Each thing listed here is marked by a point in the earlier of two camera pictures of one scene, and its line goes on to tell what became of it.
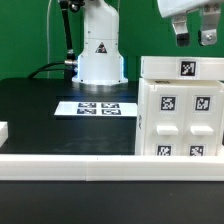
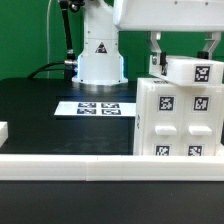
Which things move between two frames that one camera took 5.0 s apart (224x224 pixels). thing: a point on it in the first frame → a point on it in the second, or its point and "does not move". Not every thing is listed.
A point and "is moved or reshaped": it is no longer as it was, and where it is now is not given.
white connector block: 201,120 does not move
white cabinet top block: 187,68 is moved or reshaped
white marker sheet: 96,108 does not move
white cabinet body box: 179,117 does not move
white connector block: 166,120 does not move
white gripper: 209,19 → 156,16
